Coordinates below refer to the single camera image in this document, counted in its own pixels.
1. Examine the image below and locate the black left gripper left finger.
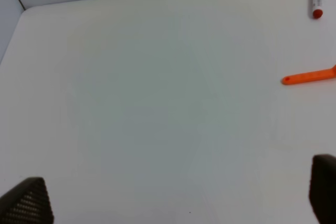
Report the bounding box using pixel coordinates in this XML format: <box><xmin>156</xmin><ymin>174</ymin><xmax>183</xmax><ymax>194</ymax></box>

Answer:
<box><xmin>1</xmin><ymin>177</ymin><xmax>55</xmax><ymax>224</ymax></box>

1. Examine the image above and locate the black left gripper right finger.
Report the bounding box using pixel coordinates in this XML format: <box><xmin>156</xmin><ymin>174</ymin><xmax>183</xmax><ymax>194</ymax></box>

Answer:
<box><xmin>309</xmin><ymin>154</ymin><xmax>335</xmax><ymax>224</ymax></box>

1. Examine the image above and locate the orange plastic handle tool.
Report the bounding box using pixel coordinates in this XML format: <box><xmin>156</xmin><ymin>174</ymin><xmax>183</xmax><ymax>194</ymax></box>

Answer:
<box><xmin>281</xmin><ymin>65</ymin><xmax>336</xmax><ymax>85</ymax></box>

